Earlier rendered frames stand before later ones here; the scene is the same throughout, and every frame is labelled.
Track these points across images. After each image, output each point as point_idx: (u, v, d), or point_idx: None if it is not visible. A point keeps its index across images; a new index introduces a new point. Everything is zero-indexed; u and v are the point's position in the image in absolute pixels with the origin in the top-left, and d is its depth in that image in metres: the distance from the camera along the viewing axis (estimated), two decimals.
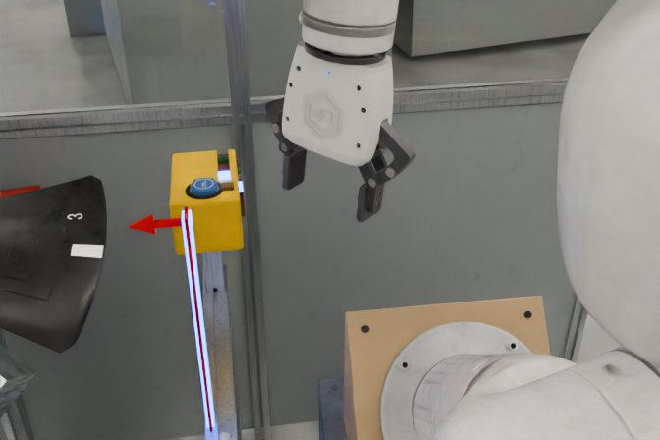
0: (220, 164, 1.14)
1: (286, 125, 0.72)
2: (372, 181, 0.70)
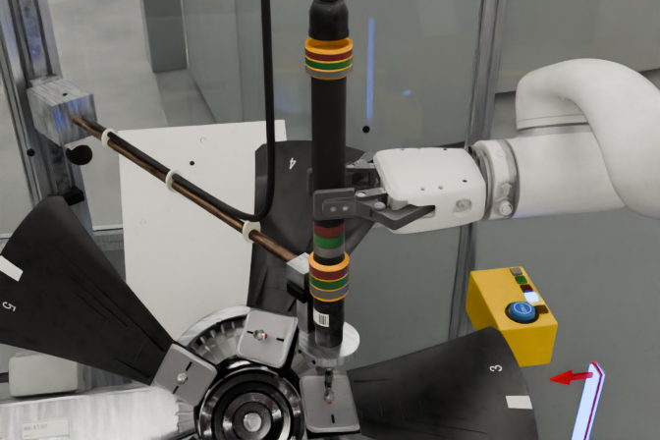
0: (522, 285, 1.28)
1: (405, 231, 0.75)
2: (351, 186, 0.79)
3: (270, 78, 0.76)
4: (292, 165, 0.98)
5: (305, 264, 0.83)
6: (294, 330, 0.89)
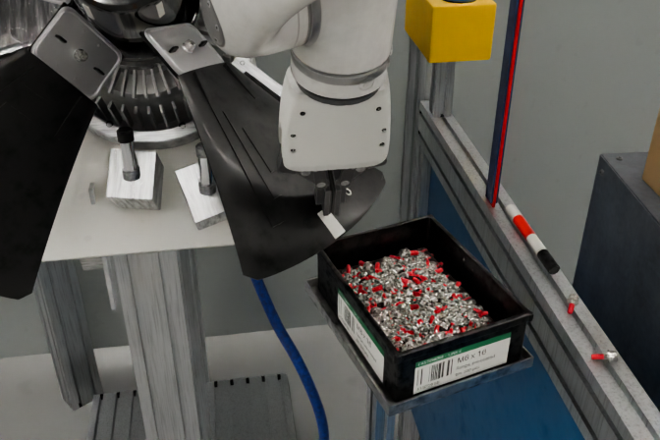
0: None
1: None
2: None
3: None
4: None
5: None
6: None
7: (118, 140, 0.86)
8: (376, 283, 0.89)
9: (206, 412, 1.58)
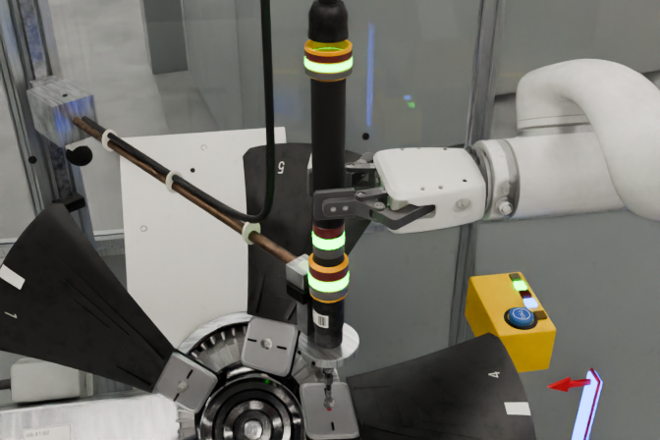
0: (522, 291, 1.29)
1: (405, 231, 0.75)
2: (351, 186, 0.79)
3: (270, 79, 0.76)
4: (492, 374, 0.98)
5: (305, 265, 0.83)
6: (346, 437, 0.88)
7: None
8: None
9: None
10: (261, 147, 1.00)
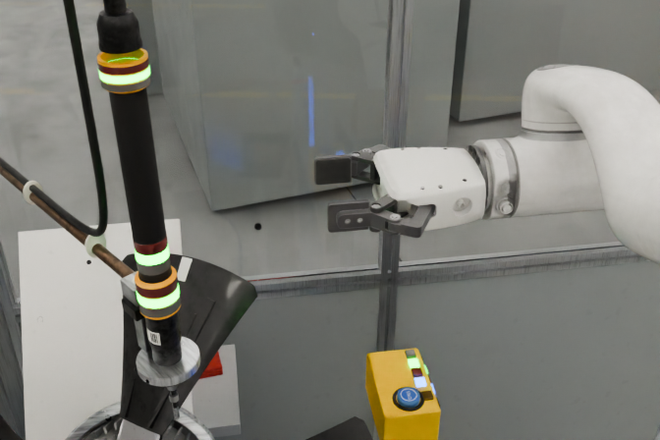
0: (413, 369, 1.34)
1: None
2: (357, 175, 0.81)
3: (85, 89, 0.73)
4: None
5: None
6: None
7: None
8: None
9: None
10: None
